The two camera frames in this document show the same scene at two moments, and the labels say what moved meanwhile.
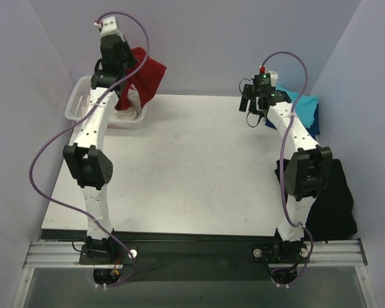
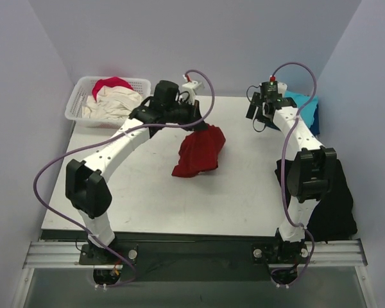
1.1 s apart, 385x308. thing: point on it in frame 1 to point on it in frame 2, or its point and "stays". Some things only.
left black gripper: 128,57 to 196,113
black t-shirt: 332,216 stays
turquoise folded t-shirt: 305,108 stays
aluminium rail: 68,255 stays
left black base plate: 119,254 stays
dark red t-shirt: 144,83 to 199,151
